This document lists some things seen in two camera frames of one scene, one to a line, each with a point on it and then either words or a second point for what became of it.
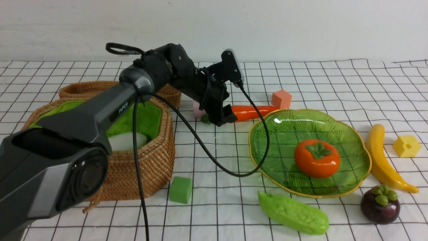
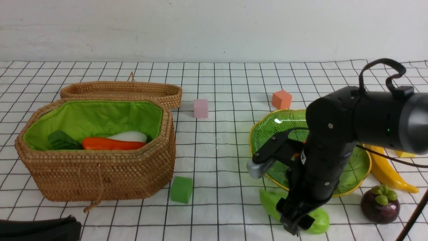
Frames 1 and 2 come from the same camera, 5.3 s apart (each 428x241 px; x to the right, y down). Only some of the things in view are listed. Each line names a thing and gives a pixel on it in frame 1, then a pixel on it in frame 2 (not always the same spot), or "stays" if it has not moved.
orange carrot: x=244 y=112 -> x=105 y=144
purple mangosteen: x=380 y=205 stays
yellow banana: x=383 y=169 stays
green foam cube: x=180 y=189 stays
